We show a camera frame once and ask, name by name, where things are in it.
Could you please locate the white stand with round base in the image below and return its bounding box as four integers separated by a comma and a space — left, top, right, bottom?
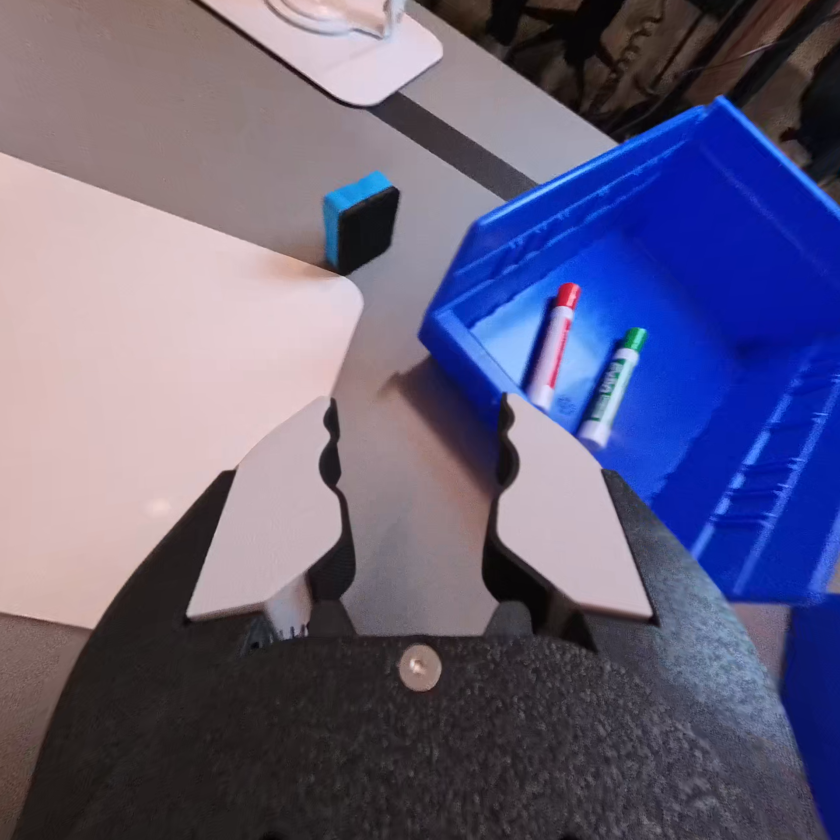
267, 0, 410, 43

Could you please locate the blue whiteboard eraser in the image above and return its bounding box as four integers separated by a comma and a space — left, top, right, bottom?
323, 171, 403, 275

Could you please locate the small blue storage bin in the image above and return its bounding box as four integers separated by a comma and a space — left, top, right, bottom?
780, 598, 840, 840

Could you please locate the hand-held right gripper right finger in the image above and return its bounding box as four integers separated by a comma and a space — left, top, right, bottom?
486, 392, 655, 631

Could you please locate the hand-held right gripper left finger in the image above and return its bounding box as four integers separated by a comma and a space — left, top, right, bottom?
187, 397, 358, 631

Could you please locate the red whiteboard marker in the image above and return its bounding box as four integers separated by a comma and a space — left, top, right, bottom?
525, 283, 584, 410

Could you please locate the green whiteboard marker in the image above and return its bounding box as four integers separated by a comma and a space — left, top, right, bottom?
575, 327, 649, 450

